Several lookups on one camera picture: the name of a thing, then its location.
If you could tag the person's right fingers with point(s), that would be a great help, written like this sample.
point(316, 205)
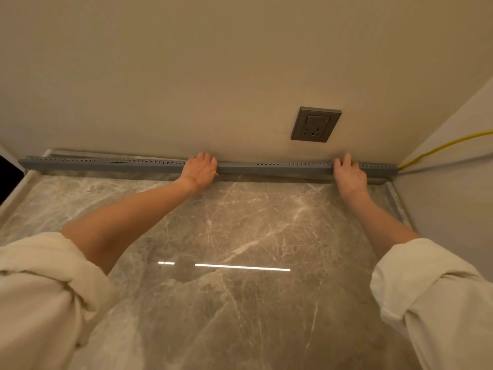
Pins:
point(347, 161)

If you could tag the person's left fingers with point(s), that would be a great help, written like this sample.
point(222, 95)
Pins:
point(203, 159)

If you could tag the grey wall power socket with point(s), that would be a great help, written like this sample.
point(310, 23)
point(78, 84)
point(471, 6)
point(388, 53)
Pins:
point(316, 124)

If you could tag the person's right hand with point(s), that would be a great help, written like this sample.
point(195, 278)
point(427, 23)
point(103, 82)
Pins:
point(349, 177)

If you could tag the grey perforated metal strip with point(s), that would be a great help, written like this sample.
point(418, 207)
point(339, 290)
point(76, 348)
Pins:
point(269, 168)

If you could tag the person's left hand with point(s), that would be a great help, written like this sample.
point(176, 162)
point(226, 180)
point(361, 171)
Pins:
point(199, 174)

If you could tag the white sleeve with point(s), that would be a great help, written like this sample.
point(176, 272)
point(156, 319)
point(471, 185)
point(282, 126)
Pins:
point(42, 300)
point(435, 304)

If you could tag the person's left forearm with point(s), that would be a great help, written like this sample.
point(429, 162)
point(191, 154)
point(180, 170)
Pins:
point(127, 223)

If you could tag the white left sleeve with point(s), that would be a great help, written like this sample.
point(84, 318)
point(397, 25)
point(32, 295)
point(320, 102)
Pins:
point(42, 300)

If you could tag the white right sleeve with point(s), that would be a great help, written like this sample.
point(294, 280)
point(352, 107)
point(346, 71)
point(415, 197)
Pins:
point(435, 304)

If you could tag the person's right forearm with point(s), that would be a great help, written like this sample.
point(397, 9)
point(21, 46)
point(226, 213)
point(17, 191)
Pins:
point(379, 219)

